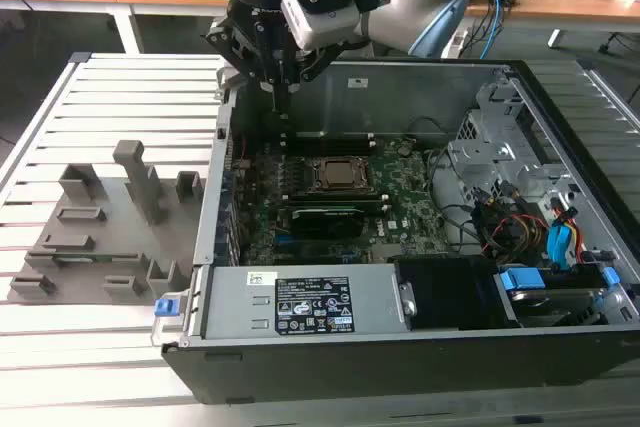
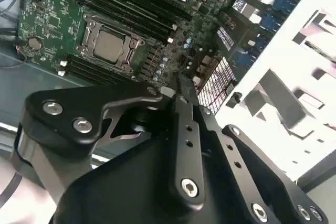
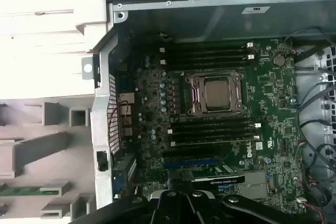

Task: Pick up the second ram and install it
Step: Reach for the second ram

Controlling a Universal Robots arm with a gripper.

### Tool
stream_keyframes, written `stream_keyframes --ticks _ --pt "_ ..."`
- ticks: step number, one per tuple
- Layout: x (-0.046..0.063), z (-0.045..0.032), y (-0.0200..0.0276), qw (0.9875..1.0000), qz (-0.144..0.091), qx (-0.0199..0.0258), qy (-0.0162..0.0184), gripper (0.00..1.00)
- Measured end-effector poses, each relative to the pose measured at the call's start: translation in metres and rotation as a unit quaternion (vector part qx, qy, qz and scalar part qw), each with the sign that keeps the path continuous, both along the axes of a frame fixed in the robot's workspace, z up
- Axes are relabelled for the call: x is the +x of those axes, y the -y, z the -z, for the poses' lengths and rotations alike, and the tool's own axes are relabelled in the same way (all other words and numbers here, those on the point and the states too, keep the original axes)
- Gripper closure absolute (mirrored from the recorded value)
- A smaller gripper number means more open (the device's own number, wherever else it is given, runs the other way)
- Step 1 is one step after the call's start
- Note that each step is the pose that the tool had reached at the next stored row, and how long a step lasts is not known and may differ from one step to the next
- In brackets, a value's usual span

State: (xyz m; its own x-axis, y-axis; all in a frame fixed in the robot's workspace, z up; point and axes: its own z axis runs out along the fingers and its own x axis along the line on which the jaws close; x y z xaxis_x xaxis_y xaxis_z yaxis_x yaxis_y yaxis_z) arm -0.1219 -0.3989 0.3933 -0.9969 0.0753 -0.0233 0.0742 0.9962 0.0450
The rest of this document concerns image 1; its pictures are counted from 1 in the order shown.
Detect white power strip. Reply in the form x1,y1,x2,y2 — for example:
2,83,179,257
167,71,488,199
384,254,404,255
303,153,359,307
441,28,470,59

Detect black open PC case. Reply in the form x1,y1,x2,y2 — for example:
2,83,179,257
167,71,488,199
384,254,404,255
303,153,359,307
160,59,640,406

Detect grey parts rack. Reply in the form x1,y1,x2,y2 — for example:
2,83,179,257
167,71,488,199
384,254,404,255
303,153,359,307
8,139,207,307

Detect blue hanging cables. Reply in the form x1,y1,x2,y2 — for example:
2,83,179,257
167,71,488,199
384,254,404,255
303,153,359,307
478,0,507,59

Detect red yellow black wire bundle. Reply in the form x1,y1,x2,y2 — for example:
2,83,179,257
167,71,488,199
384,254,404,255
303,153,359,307
473,194,552,254

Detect black looped wire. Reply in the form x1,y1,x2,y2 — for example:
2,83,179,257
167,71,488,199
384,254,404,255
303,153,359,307
408,115,474,149

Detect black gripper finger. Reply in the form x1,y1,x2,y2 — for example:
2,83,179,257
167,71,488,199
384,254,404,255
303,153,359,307
203,21,284,116
282,40,347,117

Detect wooden desk with clutter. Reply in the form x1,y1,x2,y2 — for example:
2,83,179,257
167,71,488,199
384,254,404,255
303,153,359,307
462,0,640,51

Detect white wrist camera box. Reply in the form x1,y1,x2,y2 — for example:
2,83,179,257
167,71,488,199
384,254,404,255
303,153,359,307
279,0,364,52

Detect black graphics card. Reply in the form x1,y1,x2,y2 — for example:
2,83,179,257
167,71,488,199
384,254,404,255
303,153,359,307
288,204,367,242

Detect grey power supply unit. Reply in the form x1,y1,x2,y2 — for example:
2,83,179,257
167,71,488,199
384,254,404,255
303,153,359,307
201,265,402,342

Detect silver drive cage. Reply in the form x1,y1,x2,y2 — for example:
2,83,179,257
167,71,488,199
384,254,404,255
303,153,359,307
446,80,574,211

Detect CPU in socket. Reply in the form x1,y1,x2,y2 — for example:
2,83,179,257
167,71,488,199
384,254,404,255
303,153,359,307
312,155,377,193

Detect installed black RAM stick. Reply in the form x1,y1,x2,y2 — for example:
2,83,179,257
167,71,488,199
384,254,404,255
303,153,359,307
287,130,376,144

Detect hard disk in blue carrier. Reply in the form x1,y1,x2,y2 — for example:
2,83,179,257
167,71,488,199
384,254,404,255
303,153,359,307
493,268,624,331

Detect green motherboard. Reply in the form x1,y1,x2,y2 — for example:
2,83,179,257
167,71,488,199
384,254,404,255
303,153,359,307
224,139,451,267

